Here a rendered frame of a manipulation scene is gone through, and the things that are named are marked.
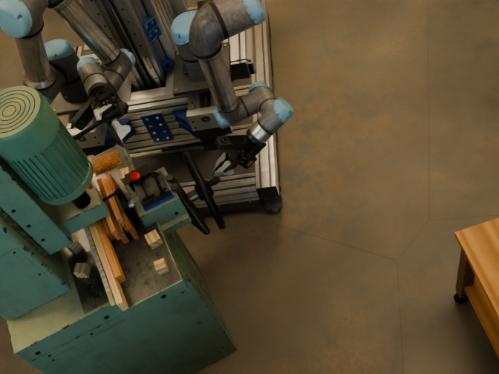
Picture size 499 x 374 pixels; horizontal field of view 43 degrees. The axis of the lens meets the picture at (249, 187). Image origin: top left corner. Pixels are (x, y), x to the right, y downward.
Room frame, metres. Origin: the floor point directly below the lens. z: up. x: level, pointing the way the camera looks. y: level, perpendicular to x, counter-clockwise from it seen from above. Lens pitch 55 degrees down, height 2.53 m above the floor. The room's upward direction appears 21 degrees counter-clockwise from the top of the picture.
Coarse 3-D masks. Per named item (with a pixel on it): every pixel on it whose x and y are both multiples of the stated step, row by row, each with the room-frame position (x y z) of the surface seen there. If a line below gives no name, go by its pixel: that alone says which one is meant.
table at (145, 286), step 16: (128, 160) 1.42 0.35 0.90; (112, 176) 1.38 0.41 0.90; (176, 224) 1.13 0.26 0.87; (144, 240) 1.09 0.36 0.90; (128, 256) 1.06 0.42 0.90; (144, 256) 1.04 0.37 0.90; (160, 256) 1.02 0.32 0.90; (128, 272) 1.01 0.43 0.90; (144, 272) 0.99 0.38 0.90; (176, 272) 0.95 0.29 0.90; (128, 288) 0.96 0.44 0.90; (144, 288) 0.94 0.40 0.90; (160, 288) 0.92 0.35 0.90; (176, 288) 0.91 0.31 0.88; (128, 304) 0.91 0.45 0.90; (144, 304) 0.90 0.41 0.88
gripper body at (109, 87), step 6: (96, 84) 1.56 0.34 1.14; (102, 84) 1.56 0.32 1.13; (108, 84) 1.55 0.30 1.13; (90, 90) 1.55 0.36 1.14; (96, 90) 1.55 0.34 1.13; (102, 90) 1.54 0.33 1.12; (108, 90) 1.53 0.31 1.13; (114, 90) 1.53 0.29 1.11; (96, 96) 1.53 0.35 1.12; (102, 96) 1.49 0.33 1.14; (108, 96) 1.48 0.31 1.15; (114, 96) 1.49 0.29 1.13; (102, 102) 1.48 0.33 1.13; (108, 102) 1.47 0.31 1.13; (114, 102) 1.46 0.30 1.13; (108, 108) 1.45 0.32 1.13; (114, 108) 1.45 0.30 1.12; (102, 114) 1.44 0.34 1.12; (120, 114) 1.45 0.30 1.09; (108, 120) 1.45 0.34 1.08
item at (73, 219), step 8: (88, 192) 1.24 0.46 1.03; (96, 192) 1.23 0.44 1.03; (96, 200) 1.20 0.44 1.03; (56, 208) 1.23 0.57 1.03; (64, 208) 1.22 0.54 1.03; (72, 208) 1.21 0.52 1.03; (88, 208) 1.19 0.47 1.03; (96, 208) 1.18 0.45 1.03; (104, 208) 1.19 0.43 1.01; (64, 216) 1.19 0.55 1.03; (72, 216) 1.18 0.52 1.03; (80, 216) 1.18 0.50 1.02; (88, 216) 1.18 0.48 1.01; (96, 216) 1.18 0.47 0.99; (104, 216) 1.18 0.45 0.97; (64, 224) 1.17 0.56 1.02; (72, 224) 1.17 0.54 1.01; (80, 224) 1.17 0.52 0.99; (88, 224) 1.18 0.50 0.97; (72, 232) 1.17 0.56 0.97
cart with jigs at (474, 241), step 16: (480, 224) 0.91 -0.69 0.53; (496, 224) 0.89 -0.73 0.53; (464, 240) 0.88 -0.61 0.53; (480, 240) 0.85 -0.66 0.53; (496, 240) 0.83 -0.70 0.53; (464, 256) 0.87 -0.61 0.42; (480, 256) 0.80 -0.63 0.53; (496, 256) 0.78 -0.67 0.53; (464, 272) 0.85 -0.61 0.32; (480, 272) 0.75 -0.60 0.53; (496, 272) 0.73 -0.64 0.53; (464, 288) 0.85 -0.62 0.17; (480, 288) 0.83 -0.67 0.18; (496, 288) 0.68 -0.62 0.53; (480, 304) 0.77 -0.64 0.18; (496, 304) 0.64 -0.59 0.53; (480, 320) 0.71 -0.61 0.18; (496, 320) 0.69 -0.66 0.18; (496, 336) 0.64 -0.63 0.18; (496, 352) 0.59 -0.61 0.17
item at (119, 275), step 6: (90, 186) 1.37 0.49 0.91; (96, 222) 1.20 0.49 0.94; (102, 228) 1.17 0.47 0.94; (102, 234) 1.14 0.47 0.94; (102, 240) 1.12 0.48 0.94; (108, 240) 1.12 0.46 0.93; (108, 246) 1.09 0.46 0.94; (108, 252) 1.07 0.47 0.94; (114, 252) 1.08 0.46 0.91; (108, 258) 1.05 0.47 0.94; (114, 258) 1.05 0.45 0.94; (114, 264) 1.03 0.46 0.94; (114, 270) 1.01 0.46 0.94; (120, 270) 1.01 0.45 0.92; (114, 276) 0.99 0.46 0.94; (120, 276) 0.98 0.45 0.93; (120, 282) 0.98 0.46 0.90
